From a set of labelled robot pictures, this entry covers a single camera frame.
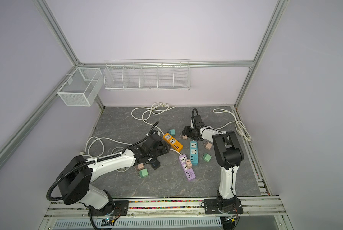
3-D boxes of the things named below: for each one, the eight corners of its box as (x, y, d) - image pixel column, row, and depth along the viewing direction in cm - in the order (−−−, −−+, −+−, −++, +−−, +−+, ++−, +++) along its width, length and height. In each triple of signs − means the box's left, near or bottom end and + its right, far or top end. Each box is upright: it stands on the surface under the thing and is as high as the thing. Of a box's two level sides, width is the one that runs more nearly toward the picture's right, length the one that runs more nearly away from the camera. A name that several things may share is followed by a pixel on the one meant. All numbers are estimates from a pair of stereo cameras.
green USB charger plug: (140, 178, 85) (140, 177, 83) (139, 171, 88) (138, 170, 86) (149, 175, 86) (148, 174, 84) (147, 169, 89) (147, 167, 87)
